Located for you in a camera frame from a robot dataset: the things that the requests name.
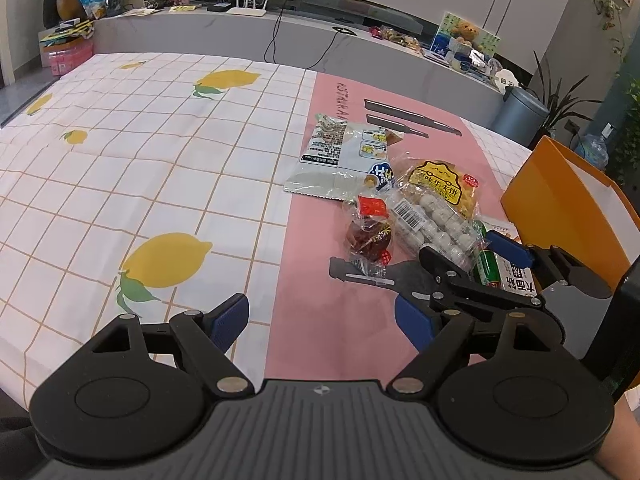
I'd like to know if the person's right forearm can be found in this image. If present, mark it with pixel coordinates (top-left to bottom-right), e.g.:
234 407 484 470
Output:
595 400 640 480

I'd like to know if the brown dried fruit packet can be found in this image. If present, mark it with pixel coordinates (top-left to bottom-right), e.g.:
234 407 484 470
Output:
342 195 397 279

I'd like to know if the white round object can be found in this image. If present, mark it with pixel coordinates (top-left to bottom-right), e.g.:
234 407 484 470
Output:
492 71 519 94

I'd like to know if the blue snack bag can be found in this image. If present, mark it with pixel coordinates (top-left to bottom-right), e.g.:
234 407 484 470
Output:
77 0 109 20

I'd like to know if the clear packet of white balls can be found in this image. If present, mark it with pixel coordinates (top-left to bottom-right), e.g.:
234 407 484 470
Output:
387 192 483 272

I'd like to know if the white snack packet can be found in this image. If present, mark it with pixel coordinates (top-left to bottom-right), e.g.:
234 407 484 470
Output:
480 217 539 302

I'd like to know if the teddy bear picture box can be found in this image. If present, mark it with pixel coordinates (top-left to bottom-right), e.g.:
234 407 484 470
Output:
437 12 502 57

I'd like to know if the blue water jug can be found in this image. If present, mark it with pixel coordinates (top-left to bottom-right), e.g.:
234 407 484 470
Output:
575 132 611 171

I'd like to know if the green sausage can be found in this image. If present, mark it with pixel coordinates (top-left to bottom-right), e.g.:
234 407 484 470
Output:
472 220 507 289

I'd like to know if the grey TV cabinet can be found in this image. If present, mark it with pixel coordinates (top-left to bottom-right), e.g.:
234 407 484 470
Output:
92 0 506 134

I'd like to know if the silver grey snack packet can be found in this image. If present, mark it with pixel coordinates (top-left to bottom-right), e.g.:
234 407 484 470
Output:
284 112 401 202

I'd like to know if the pink storage box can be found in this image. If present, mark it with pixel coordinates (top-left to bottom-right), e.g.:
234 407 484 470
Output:
40 40 95 76

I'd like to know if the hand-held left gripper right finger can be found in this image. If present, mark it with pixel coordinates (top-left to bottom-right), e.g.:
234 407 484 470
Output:
386 294 568 397

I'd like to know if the leafy green bush plant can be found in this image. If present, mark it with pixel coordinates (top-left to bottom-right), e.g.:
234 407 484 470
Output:
612 80 640 186

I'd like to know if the orange cardboard box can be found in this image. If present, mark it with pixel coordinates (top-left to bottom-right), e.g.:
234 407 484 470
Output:
501 135 633 292

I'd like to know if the pile of wrapped snacks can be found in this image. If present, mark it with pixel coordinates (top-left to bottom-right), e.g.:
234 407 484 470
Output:
370 25 424 54

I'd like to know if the trailing vine plant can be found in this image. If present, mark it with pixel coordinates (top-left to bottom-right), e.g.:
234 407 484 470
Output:
585 0 629 59

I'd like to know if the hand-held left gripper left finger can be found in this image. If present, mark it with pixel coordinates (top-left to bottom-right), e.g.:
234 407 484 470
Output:
82 294 251 400

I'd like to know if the small blue white packet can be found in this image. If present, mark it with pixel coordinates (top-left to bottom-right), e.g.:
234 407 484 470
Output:
364 160 399 194

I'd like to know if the grey trash can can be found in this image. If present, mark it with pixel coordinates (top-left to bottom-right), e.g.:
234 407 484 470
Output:
492 87 551 144

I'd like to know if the lemon print tablecloth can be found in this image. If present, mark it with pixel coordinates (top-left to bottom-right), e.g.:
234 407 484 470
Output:
0 52 538 406

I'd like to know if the stack of colourful papers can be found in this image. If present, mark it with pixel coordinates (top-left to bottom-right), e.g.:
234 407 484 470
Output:
39 19 96 49

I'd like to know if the pink bottle print mat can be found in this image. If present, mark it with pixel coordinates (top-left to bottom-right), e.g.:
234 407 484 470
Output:
264 69 531 386

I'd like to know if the black cable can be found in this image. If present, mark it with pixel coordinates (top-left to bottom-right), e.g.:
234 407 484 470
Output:
263 7 351 69

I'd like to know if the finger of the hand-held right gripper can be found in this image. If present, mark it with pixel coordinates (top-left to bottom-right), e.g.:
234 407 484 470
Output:
419 246 547 313
486 231 613 297

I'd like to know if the potted long-leaf plant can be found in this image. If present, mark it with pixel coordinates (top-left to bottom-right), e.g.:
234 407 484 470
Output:
530 50 606 137

